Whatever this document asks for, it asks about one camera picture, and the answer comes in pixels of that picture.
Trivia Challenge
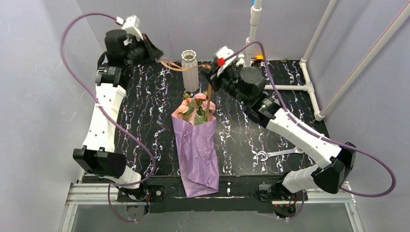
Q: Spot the brown ribbon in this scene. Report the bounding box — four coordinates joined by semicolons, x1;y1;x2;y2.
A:
161;59;216;125

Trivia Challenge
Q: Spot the white ribbed vase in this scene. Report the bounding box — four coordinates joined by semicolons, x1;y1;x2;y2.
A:
181;50;199;92

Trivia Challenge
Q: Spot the purple flower bouquet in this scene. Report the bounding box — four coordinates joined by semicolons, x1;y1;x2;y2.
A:
171;91;220;198

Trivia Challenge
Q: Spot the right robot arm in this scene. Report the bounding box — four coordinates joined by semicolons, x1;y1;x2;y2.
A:
200;65;355;198

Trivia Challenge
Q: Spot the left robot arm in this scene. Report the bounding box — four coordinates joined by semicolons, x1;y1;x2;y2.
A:
73;29;163;189

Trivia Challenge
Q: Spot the silver wrench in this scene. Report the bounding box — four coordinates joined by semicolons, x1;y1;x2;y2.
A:
257;147;304;162

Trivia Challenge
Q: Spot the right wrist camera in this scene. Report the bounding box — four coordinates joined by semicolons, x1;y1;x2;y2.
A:
214;46;236;77

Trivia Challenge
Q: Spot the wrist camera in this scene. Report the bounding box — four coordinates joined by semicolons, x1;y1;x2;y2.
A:
214;46;236;77
116;15;144;41

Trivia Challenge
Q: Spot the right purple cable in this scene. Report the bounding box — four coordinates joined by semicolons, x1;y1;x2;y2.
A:
222;41;396;221

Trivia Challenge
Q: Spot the purple cable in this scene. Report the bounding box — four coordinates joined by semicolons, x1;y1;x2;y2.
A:
222;41;396;221
60;13;157;223

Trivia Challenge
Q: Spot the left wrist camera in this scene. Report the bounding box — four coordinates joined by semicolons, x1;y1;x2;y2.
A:
116;15;144;41

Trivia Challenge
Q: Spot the white PVC pipe frame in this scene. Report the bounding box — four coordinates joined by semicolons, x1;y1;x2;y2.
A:
249;0;410;122

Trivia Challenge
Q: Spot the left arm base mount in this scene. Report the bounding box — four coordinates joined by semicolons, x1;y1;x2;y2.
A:
117;185;165;203

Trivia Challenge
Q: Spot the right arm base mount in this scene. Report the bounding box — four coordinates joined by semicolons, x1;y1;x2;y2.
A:
256;184;308;220

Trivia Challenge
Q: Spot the aluminium rail frame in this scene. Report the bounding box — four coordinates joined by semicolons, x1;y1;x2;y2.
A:
60;174;364;232

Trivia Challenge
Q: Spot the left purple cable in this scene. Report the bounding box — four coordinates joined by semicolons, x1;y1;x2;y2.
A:
60;13;157;223

